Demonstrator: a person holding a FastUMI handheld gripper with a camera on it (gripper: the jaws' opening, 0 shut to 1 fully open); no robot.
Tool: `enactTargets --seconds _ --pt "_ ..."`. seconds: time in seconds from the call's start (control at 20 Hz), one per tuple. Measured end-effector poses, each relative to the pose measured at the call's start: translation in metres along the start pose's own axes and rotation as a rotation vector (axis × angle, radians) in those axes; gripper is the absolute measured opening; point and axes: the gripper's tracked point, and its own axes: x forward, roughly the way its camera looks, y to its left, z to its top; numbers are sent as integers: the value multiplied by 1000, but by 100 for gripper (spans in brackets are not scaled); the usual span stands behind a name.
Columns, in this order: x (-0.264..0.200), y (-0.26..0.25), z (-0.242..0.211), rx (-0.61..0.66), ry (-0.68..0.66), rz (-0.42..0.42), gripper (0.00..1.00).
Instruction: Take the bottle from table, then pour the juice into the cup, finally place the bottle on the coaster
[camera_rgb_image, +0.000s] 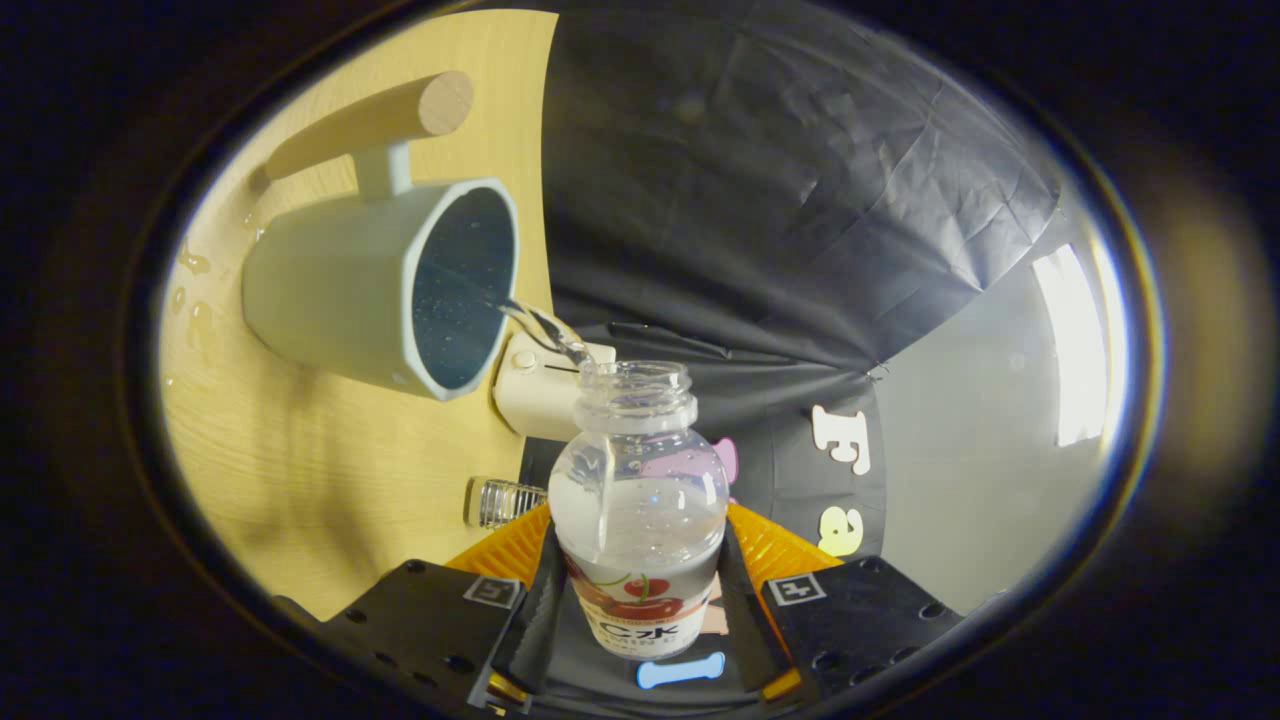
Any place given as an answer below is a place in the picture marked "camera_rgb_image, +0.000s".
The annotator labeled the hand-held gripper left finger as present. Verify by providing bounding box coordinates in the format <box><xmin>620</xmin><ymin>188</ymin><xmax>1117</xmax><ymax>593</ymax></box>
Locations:
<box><xmin>270</xmin><ymin>503</ymin><xmax>571</xmax><ymax>719</ymax></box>

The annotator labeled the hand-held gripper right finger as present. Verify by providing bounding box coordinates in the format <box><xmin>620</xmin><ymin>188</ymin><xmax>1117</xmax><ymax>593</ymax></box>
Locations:
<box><xmin>712</xmin><ymin>503</ymin><xmax>969</xmax><ymax>706</ymax></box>

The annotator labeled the clear plastic juice bottle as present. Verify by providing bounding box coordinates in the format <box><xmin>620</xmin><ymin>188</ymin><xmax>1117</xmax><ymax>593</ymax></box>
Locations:
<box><xmin>547</xmin><ymin>360</ymin><xmax>732</xmax><ymax>662</ymax></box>

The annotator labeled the pale green cup wooden handle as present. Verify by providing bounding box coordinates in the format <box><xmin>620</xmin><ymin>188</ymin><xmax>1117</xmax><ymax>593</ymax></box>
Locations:
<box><xmin>240</xmin><ymin>70</ymin><xmax>522</xmax><ymax>403</ymax></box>

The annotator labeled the small clear ribbed glass jar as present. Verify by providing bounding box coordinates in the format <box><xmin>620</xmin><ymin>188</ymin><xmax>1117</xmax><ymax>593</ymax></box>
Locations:
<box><xmin>463</xmin><ymin>476</ymin><xmax>551</xmax><ymax>531</ymax></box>

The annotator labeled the cream white plastic box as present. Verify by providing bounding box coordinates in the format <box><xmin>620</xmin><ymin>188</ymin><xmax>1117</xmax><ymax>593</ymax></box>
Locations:
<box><xmin>491</xmin><ymin>331</ymin><xmax>618</xmax><ymax>443</ymax></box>

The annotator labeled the light wooden table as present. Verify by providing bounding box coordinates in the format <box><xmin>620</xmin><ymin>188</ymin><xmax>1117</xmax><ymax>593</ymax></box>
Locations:
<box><xmin>157</xmin><ymin>10</ymin><xmax>561</xmax><ymax>623</ymax></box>

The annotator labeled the black backdrop cloth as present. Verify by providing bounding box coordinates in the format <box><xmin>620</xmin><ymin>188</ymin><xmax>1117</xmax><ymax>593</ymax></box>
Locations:
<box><xmin>518</xmin><ymin>0</ymin><xmax>1067</xmax><ymax>693</ymax></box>

